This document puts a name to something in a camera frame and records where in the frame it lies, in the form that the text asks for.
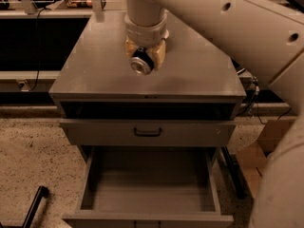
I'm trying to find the cardboard box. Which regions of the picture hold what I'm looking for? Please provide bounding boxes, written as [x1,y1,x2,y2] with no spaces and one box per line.
[237,120,294,199]

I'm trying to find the black bar lower left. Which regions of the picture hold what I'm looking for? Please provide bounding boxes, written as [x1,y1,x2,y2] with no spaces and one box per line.
[22,186,49,228]

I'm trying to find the grey top drawer front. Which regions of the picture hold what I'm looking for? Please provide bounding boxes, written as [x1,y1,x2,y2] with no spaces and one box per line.
[60,119,236,147]

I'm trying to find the black power cable left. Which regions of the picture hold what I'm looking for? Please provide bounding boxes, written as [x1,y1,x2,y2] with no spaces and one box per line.
[29,7,51,93]

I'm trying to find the grey drawer cabinet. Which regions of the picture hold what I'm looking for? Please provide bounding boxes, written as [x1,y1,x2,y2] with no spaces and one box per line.
[48,10,247,154]

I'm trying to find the open grey middle drawer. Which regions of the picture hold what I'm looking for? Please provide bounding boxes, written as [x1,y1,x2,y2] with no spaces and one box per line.
[63,147,234,228]

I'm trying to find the cables at right wall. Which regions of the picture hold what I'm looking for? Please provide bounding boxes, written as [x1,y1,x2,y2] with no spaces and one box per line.
[231,59,293,125]

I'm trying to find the black drawer handle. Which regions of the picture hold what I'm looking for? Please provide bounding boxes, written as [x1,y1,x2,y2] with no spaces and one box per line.
[133,127,162,138]

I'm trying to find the black metal leg right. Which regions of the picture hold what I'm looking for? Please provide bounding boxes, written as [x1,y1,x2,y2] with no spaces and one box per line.
[221,147,246,199]

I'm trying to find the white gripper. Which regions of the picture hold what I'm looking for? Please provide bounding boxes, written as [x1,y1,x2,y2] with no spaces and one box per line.
[124,14,169,70]

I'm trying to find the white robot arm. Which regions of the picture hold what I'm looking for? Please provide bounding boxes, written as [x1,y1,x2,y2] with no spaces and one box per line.
[151,0,304,228]

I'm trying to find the blue pepsi can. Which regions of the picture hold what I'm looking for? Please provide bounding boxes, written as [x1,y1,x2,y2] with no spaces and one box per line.
[130,47,154,75]

